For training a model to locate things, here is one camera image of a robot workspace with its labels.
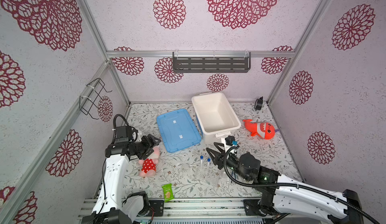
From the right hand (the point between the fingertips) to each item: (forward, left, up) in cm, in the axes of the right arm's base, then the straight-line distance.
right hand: (211, 145), depth 67 cm
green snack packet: (-15, +21, -25) cm, 36 cm away
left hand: (+3, +27, -9) cm, 28 cm away
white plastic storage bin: (+41, -7, -27) cm, 49 cm away
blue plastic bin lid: (+25, +21, -27) cm, 42 cm away
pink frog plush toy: (-2, +33, -20) cm, 38 cm away
